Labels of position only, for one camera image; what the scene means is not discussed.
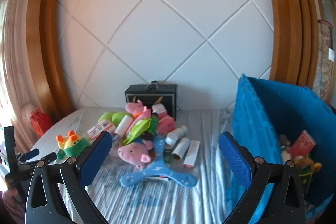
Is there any red handbag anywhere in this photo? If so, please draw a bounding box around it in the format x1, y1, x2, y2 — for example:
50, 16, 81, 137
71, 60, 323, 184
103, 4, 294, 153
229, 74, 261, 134
30, 107, 54, 137

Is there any pink white tissue pack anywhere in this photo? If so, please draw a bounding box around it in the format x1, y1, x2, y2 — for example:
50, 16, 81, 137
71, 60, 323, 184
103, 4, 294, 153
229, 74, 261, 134
87, 119, 116, 139

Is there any black gift box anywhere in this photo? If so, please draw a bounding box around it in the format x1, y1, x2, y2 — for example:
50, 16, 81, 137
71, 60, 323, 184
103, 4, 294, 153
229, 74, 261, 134
125, 81, 177, 119

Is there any pink pig plush blue body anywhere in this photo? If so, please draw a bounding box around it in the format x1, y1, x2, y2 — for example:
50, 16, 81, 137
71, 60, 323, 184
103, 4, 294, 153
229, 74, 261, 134
118, 140, 154, 168

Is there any brown green-label medicine bottle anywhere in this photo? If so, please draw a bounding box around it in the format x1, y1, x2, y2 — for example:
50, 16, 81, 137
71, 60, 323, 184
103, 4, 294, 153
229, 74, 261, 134
142, 113, 159, 141

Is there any green yellow dinosaur plush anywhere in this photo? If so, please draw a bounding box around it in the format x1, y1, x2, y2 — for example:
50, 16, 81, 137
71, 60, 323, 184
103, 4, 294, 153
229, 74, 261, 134
56, 130, 91, 160

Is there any white pill bottle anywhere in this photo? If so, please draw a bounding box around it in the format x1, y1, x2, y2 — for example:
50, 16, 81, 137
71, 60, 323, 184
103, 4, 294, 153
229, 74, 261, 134
165, 126, 188, 147

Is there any blue plastic storage crate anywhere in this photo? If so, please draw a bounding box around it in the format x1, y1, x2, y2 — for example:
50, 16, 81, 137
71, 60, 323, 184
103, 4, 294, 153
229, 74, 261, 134
230, 76, 335, 223

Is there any green bird plush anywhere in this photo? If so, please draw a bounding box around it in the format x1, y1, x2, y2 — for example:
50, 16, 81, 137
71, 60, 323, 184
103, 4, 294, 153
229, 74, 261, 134
97, 111, 131, 127

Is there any rolled patterned carpet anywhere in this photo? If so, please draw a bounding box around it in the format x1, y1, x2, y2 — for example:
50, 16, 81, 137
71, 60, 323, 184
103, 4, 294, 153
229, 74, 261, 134
313, 19, 335, 103

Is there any wooden headboard frame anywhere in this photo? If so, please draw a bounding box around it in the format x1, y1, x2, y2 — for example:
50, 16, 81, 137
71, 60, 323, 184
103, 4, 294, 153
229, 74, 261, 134
26, 0, 74, 122

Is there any white red medicine box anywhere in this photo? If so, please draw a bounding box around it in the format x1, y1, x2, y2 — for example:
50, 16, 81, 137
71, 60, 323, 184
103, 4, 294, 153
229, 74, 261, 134
183, 140, 200, 168

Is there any pink pig plush orange dress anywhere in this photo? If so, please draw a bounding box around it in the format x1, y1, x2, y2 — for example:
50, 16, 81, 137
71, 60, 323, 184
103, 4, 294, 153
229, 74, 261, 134
125, 100, 151, 119

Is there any green wet wipes pack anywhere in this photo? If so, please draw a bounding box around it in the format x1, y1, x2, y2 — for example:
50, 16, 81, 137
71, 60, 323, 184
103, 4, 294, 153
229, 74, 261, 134
122, 118, 151, 146

